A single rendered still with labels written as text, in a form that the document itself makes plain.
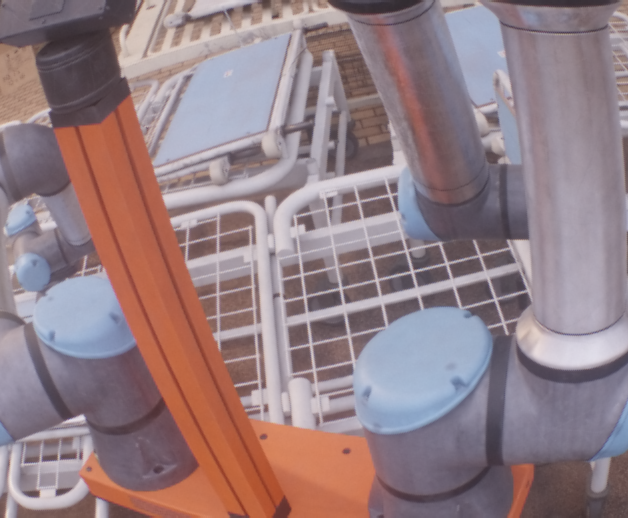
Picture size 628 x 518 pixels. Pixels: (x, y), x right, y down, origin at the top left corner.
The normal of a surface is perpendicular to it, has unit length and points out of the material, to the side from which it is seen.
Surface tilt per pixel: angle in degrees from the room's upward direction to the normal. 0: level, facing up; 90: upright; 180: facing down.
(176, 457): 72
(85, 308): 8
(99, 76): 90
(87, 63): 90
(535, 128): 82
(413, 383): 8
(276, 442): 0
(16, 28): 50
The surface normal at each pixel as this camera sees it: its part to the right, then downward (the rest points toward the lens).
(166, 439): 0.63, 0.04
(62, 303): -0.09, -0.82
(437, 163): -0.06, 0.87
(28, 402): 0.31, 0.28
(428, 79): 0.27, 0.79
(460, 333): -0.33, -0.76
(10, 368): 0.04, -0.35
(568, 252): -0.47, 0.48
